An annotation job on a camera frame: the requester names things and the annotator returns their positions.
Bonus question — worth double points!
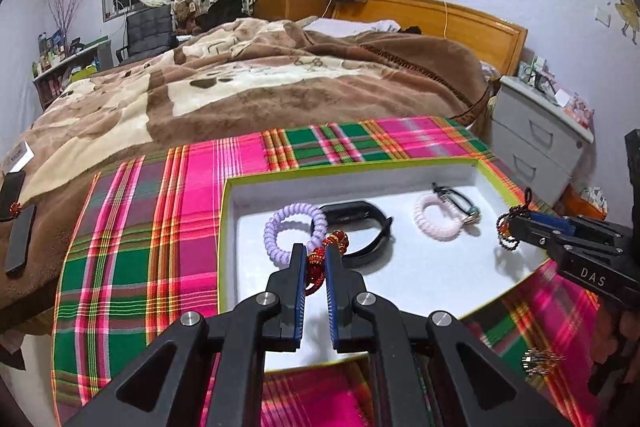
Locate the black beaded bracelet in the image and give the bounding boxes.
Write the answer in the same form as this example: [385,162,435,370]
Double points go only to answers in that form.
[495,188,533,252]

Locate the pink floral box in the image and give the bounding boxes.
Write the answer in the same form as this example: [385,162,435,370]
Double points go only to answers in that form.
[565,92,596,128]

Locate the purple dried branches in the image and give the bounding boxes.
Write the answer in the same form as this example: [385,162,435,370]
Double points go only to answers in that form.
[47,0,90,42]

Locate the gold beaded bracelet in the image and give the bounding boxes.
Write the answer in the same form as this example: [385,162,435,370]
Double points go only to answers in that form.
[521,348,566,375]

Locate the black wristband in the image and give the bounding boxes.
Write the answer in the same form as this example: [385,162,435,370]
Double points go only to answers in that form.
[317,201,394,264]

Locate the white card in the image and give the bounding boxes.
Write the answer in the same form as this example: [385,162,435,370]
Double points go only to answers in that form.
[0,142,35,175]

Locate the pink green plaid cloth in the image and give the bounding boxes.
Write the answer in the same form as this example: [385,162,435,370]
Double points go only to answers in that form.
[52,117,606,427]

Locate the purple spiral hair tie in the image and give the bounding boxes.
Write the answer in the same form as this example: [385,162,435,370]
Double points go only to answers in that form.
[263,203,328,264]

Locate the black eyeglasses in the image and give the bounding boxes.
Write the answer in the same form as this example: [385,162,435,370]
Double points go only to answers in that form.
[530,69,558,95]

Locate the black office chair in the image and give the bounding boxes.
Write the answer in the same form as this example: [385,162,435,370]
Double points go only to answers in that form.
[116,5,176,66]

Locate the black hair tie with charm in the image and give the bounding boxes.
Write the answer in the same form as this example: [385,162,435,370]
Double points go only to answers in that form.
[431,182,485,226]

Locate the white spiral hair tie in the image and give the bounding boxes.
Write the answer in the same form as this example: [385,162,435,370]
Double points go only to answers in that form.
[414,193,468,242]

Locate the person's right hand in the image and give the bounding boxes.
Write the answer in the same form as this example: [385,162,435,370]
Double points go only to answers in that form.
[592,302,638,395]

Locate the black bag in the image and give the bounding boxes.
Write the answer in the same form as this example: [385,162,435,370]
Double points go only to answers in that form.
[197,0,243,32]

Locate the grey nightstand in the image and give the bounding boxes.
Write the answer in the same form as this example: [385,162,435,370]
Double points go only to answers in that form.
[487,76,595,208]

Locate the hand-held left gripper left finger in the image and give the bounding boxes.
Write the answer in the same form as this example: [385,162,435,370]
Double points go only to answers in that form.
[62,243,308,427]

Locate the wooden headboard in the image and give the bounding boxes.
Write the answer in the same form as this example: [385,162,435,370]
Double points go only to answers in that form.
[331,0,528,78]

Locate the red knotted cord bracelet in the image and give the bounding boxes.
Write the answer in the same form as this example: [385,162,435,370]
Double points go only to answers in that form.
[304,231,348,298]

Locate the white pillow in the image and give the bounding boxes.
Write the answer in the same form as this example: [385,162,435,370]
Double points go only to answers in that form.
[305,18,401,35]

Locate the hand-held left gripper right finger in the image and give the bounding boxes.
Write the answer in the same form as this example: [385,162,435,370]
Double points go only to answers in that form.
[324,246,573,427]

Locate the orange storage box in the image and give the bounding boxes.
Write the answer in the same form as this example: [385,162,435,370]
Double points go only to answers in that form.
[562,184,610,220]

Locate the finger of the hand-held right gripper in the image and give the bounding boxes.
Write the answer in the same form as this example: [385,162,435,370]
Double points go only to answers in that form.
[529,212,583,236]
[497,213,571,254]

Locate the black phone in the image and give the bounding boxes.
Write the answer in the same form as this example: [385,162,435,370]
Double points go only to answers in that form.
[0,171,27,223]

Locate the brown teddy bear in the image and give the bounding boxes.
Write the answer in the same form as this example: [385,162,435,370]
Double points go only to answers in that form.
[172,0,203,35]

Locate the yellow cardboard box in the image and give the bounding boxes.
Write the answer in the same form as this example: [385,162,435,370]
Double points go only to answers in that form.
[216,157,553,375]

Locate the cluttered white shelf desk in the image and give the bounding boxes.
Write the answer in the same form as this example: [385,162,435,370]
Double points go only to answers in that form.
[32,37,113,110]

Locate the brown printed blanket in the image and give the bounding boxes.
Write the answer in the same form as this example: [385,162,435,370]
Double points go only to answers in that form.
[0,17,493,343]

